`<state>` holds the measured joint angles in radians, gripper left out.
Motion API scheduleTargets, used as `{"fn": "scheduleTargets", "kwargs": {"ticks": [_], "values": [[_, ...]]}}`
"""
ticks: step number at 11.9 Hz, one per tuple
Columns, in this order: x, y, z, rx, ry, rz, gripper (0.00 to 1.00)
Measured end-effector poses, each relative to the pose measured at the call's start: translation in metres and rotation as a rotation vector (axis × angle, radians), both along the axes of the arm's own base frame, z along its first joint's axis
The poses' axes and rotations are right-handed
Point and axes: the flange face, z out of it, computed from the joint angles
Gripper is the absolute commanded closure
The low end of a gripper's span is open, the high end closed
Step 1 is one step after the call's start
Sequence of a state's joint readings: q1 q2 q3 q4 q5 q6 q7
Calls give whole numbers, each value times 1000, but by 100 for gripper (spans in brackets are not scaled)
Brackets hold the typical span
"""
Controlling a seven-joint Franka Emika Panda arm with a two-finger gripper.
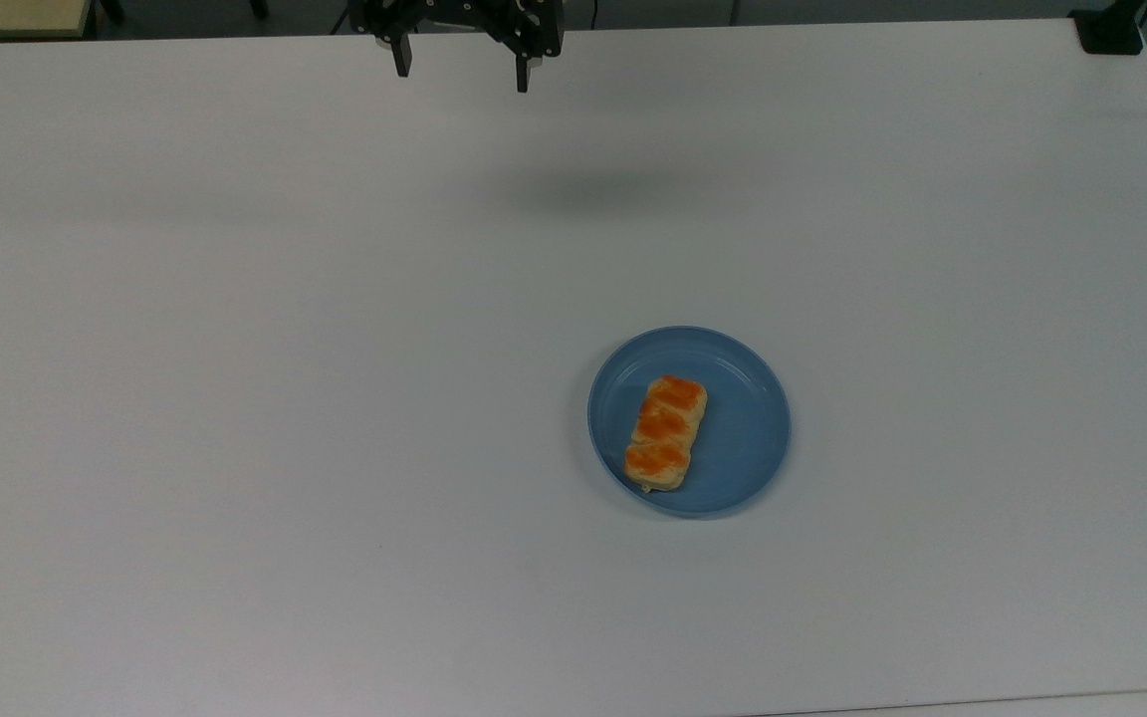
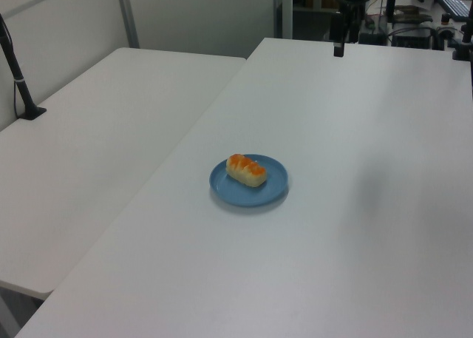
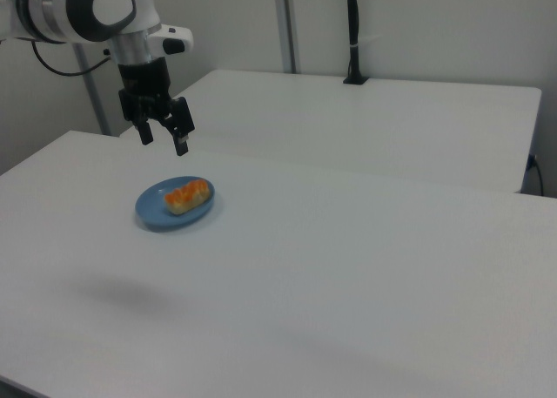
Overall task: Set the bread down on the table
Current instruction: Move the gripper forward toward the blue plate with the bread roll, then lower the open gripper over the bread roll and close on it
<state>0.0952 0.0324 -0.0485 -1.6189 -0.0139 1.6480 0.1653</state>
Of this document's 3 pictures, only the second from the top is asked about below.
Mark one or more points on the blue round plate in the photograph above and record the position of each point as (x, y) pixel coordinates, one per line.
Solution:
(255, 195)

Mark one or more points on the grey metal pillar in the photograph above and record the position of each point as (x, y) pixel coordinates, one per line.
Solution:
(282, 9)

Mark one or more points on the grey metal partition post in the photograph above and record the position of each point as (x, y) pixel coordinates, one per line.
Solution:
(127, 14)

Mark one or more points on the white partition panel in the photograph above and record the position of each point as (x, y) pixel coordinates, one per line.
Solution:
(63, 38)

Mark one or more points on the black computer case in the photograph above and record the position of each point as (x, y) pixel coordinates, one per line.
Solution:
(412, 38)

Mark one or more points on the black computer keyboard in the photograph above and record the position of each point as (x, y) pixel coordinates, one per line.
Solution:
(452, 4)

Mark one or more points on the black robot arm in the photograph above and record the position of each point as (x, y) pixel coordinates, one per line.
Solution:
(351, 5)

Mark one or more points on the black camera stand pole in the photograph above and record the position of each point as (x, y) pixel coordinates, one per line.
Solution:
(16, 73)

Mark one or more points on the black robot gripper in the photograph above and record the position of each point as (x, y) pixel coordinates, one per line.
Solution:
(336, 26)

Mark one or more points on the orange glazed bread roll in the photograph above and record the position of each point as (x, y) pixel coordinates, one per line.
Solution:
(245, 170)

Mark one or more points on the black clamp camera mount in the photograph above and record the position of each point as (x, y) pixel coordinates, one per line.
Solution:
(463, 42)

